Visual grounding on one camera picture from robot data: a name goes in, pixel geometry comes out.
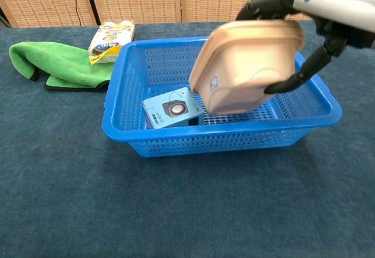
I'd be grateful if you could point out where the light blue speaker box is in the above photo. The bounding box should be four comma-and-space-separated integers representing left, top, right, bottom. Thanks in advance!
142, 87, 205, 130

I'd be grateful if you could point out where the bamboo folding screen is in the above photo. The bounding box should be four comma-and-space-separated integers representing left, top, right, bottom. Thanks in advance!
0, 0, 375, 29

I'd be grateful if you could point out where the beige plastic container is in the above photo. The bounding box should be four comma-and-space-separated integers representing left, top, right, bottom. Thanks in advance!
189, 19, 305, 116

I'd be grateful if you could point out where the thin black hanging cable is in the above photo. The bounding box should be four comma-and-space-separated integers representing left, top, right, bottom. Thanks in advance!
69, 0, 83, 26

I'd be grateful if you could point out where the green microfibre cloth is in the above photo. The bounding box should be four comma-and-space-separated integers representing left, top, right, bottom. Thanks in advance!
8, 41, 115, 92

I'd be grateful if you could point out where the blue plastic basket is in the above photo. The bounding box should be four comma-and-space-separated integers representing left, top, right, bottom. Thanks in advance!
101, 35, 343, 158

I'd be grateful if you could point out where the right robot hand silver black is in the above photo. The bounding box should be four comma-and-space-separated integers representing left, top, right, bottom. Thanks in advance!
236, 0, 375, 95

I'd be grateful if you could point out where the dark blue carpet table cover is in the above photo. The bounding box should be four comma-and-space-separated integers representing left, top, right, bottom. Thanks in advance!
0, 20, 375, 258

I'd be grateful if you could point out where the white snack package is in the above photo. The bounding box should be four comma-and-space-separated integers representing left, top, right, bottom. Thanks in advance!
88, 19, 136, 65

